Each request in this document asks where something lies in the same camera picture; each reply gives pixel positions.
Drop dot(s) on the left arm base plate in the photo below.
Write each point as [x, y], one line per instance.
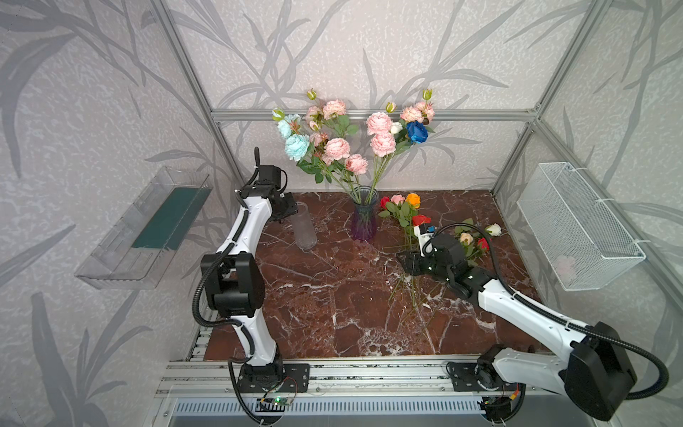
[288, 377]

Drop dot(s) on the blue rose stem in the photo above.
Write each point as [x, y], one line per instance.
[417, 132]

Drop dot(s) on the red rose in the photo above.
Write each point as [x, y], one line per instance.
[483, 245]

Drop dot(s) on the aluminium front rail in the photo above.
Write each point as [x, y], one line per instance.
[368, 376]

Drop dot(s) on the white wire mesh basket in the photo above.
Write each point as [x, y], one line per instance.
[580, 236]

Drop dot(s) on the pink peony stem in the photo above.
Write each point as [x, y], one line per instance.
[342, 167]

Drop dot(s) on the pink white carnation stem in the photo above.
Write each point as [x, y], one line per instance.
[329, 114]

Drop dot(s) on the green circuit board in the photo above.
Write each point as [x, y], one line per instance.
[277, 403]

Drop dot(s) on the clear acrylic wall shelf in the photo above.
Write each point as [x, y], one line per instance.
[137, 251]

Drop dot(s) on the orange rose stem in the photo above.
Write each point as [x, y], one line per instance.
[411, 205]

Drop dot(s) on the pink ranunculus stem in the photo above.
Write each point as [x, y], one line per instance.
[382, 143]

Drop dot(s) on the pink lisianthus flower stem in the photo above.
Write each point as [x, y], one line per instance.
[421, 112]

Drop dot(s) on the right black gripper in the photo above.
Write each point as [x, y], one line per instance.
[419, 261]

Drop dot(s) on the pale green hydrangea stem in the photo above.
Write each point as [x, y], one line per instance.
[299, 147]

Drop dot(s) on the white rose stem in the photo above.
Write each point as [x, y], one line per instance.
[396, 127]

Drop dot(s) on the pink rose bouquet stem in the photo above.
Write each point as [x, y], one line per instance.
[317, 139]

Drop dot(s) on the clear frosted glass vase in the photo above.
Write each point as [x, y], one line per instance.
[303, 228]

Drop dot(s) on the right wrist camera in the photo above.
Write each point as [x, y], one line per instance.
[424, 233]

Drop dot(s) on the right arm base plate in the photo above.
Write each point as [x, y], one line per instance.
[477, 377]

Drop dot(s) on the purple blue glass vase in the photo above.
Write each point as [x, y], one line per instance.
[363, 226]

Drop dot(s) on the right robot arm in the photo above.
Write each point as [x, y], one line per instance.
[588, 364]

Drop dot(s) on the small pink rose stem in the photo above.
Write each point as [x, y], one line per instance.
[396, 207]

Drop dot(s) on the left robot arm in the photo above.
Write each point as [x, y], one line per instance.
[232, 290]

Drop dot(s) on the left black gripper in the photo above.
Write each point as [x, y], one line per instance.
[288, 205]

